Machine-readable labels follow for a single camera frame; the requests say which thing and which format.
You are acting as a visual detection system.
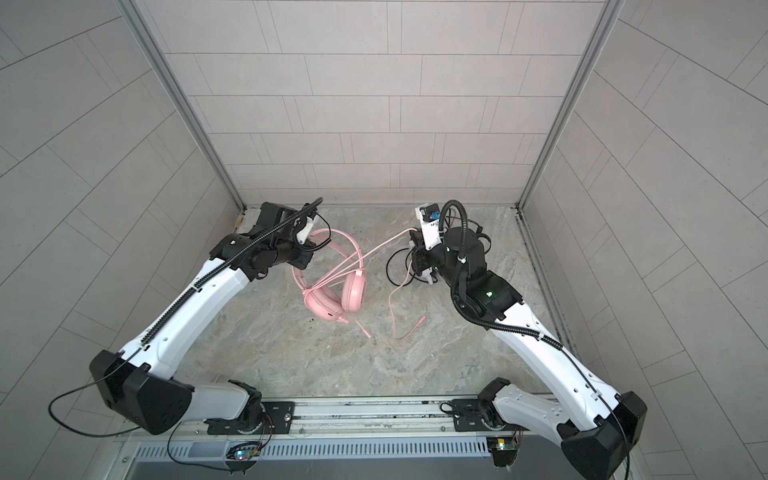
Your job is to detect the pink cat-ear headphones with cable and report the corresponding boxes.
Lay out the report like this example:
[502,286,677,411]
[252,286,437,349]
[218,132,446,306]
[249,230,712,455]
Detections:
[291,228,414,339]

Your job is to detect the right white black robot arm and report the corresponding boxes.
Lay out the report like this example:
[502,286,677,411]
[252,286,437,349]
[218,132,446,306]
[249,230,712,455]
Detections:
[412,222,648,479]

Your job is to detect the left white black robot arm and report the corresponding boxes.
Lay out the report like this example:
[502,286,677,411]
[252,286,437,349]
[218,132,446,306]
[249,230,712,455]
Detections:
[89,199,322,435]

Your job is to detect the right circuit board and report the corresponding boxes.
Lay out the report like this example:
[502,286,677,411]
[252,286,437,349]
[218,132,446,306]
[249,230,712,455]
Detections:
[486,436,520,468]

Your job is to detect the white ventilation grille strip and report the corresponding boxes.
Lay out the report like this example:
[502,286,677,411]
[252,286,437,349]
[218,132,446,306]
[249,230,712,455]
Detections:
[134,437,490,463]

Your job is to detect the left green circuit board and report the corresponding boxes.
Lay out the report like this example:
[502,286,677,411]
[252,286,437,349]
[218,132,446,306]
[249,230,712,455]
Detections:
[225,441,263,471]

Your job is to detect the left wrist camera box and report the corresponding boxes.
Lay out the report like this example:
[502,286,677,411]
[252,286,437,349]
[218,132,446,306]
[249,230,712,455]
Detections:
[294,213,319,245]

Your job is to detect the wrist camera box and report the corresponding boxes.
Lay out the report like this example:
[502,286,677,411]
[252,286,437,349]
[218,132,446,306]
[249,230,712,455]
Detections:
[415,203,441,251]
[294,213,319,245]

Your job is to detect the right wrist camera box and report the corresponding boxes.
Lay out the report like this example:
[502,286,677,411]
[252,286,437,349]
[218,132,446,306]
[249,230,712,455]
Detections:
[415,203,441,251]

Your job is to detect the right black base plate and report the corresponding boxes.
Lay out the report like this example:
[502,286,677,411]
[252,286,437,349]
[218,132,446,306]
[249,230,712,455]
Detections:
[441,399,504,432]

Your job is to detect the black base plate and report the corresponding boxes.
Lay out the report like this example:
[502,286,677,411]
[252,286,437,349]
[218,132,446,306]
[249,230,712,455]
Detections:
[204,401,296,435]
[441,399,504,432]

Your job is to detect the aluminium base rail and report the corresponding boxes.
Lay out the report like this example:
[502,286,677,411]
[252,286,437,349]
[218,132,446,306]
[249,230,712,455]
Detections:
[119,392,622,442]

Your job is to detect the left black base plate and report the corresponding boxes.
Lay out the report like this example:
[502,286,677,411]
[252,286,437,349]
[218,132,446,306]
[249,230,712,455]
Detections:
[204,401,296,435]

